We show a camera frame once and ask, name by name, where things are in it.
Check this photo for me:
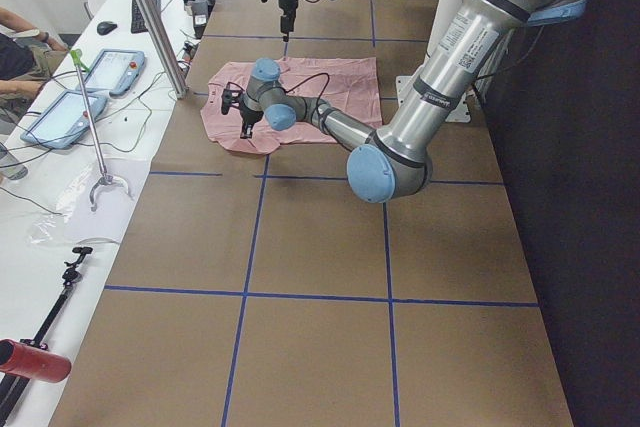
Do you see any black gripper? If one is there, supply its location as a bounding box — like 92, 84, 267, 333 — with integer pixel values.
239, 101, 260, 139
278, 0, 297, 43

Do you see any pink t-shirt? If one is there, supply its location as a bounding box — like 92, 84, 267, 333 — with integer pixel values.
201, 56, 384, 154

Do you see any black power adapter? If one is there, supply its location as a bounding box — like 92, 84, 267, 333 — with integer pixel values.
189, 0, 212, 39

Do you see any upper blue teach pendant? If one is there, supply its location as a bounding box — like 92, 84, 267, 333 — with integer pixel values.
84, 49, 146, 97

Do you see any blue teach pendant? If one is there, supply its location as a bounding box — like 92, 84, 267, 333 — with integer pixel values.
20, 90, 90, 149
84, 49, 146, 97

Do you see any black keyboard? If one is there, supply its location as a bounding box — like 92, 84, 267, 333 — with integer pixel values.
130, 0, 163, 34

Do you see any clear plastic bag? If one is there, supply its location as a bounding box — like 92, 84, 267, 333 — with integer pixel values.
27, 157, 150, 246

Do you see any black computer mouse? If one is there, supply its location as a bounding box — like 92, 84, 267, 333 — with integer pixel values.
96, 21, 118, 36

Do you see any silver reacher grabber tool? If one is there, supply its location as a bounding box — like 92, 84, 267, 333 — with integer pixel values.
70, 49, 133, 212

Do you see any lower blue teach pendant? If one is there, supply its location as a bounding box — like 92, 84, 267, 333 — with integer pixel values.
20, 90, 90, 149

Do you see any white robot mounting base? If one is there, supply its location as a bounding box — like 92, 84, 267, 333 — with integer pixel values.
395, 75, 471, 124

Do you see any seated person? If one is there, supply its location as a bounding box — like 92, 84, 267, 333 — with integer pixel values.
1, 30, 68, 122

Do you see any red cylinder tube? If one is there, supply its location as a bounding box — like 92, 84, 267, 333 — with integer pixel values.
1, 339, 72, 383

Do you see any black selfie stick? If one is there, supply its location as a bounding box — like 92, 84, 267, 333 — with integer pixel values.
1, 246, 93, 426

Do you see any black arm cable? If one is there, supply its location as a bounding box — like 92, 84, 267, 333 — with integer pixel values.
227, 72, 331, 108

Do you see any aluminium frame post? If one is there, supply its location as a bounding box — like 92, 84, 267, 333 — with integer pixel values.
136, 0, 188, 99

